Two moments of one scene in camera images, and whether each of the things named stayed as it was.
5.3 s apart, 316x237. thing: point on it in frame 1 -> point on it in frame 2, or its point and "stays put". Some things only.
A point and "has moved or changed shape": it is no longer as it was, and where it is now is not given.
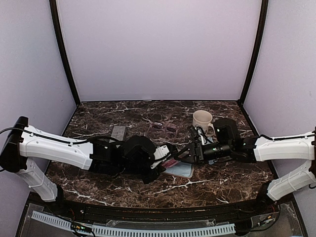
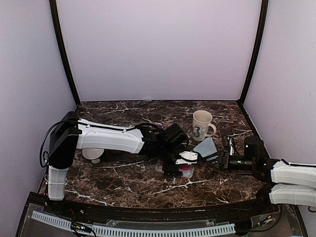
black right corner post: [263, 11] stays put
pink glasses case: [178, 168] stays put
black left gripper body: [131, 168] -> [170, 171]
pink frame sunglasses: [170, 163] has moved or changed shape
